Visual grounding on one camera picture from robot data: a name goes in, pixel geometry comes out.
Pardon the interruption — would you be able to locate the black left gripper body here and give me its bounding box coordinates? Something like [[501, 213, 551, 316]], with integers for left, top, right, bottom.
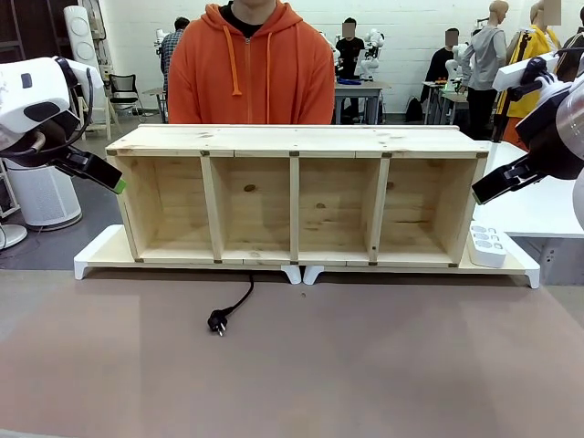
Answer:
[[31, 110, 83, 159]]

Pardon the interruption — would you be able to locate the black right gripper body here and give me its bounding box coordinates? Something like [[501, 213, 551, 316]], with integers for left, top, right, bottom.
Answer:
[[515, 95, 584, 180]]

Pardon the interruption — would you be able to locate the black power cable with plug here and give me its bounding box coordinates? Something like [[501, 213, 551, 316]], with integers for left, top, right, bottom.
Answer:
[[207, 272, 256, 339]]

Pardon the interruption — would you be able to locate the person's left forearm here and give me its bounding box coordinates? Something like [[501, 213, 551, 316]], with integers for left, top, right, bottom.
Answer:
[[313, 86, 337, 126]]

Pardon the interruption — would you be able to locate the person's right forearm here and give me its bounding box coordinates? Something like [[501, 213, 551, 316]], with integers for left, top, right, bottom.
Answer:
[[166, 86, 191, 126]]

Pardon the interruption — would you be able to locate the white cylindrical air purifier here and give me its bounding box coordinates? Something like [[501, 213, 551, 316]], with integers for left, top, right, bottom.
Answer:
[[3, 162, 84, 231]]

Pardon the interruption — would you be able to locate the white power strip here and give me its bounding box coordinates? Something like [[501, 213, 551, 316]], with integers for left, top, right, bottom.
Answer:
[[468, 219, 509, 269]]

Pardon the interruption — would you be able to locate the black office chair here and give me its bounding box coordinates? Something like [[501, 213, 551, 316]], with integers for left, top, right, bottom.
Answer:
[[108, 73, 143, 116]]

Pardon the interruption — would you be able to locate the white-legged wooden riser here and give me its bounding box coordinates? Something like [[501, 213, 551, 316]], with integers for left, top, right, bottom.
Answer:
[[73, 224, 303, 287], [303, 230, 541, 290]]

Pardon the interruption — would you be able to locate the mannequin in yellow jacket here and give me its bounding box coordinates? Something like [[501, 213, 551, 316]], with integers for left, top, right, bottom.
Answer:
[[495, 0, 574, 138]]

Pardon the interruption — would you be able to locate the mannequin in grey shirt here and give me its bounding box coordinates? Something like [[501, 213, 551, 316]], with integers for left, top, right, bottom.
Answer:
[[461, 0, 509, 141]]

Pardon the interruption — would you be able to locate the white tower air conditioner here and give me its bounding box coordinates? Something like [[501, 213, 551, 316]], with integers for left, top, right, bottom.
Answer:
[[62, 5, 105, 70]]

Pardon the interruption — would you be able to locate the white fan base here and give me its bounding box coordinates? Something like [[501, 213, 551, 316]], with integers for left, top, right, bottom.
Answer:
[[0, 222, 29, 251]]

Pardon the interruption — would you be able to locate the black backpack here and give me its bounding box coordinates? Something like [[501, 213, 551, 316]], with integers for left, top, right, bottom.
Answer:
[[405, 96, 425, 124]]

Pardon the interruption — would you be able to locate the seated man in black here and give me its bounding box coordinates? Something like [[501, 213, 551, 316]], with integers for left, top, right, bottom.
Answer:
[[425, 27, 463, 125]]

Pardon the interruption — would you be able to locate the man in plaid shirt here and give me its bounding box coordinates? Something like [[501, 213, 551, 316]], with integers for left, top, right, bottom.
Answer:
[[160, 16, 191, 89]]

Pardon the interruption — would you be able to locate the grey work table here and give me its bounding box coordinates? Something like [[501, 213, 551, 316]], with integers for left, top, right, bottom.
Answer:
[[334, 78, 392, 125]]

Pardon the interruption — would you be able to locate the white humanoid robot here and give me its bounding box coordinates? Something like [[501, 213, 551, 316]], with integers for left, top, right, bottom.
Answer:
[[359, 27, 387, 84]]

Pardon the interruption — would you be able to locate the person in orange hoodie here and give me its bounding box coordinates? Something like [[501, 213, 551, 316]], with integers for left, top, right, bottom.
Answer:
[[166, 0, 337, 126]]

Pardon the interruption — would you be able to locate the man in black t-shirt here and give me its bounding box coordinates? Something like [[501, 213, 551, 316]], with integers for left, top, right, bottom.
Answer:
[[334, 17, 367, 79]]

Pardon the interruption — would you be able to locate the wooden four-compartment shelf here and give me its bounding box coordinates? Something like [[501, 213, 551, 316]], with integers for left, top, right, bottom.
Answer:
[[105, 123, 491, 268]]

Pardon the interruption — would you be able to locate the light wooden stool frame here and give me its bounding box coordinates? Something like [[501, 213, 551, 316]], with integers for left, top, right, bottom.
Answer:
[[68, 84, 120, 141]]

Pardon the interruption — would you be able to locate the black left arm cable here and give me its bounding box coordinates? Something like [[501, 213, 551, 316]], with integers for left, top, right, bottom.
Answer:
[[53, 56, 95, 142]]

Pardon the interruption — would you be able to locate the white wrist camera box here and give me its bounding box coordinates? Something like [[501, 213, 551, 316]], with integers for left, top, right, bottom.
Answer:
[[492, 54, 560, 91]]

